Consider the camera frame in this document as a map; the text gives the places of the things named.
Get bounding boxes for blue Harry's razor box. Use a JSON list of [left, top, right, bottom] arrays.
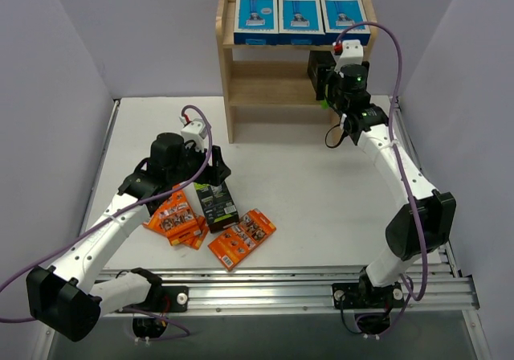
[[320, 0, 367, 45], [278, 0, 325, 46]]

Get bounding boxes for white Harry's razor blister pack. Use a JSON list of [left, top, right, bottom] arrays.
[[233, 0, 279, 46]]

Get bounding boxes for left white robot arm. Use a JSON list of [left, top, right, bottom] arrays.
[[26, 133, 231, 342]]

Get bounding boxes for wooden three-tier shelf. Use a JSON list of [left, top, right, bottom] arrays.
[[215, 0, 377, 143]]

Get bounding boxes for orange razor pack top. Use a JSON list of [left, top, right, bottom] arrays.
[[142, 190, 199, 246]]

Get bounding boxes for orange razor pack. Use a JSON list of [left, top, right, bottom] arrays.
[[142, 190, 199, 246], [182, 215, 210, 250], [208, 209, 276, 272]]

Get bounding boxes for orange razor pack front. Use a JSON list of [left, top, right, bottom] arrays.
[[208, 209, 276, 272]]

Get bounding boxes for orange razor pack left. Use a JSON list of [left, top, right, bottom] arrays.
[[182, 215, 210, 250]]

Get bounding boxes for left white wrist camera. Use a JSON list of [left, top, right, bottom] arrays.
[[179, 116, 207, 152]]

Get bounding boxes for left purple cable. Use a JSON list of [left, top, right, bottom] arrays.
[[0, 104, 213, 324]]

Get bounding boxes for purple cable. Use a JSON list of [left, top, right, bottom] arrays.
[[0, 104, 213, 324], [332, 21, 429, 303]]

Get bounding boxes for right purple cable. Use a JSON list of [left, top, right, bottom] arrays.
[[332, 21, 429, 303]]

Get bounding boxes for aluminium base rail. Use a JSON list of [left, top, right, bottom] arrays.
[[96, 266, 479, 317]]

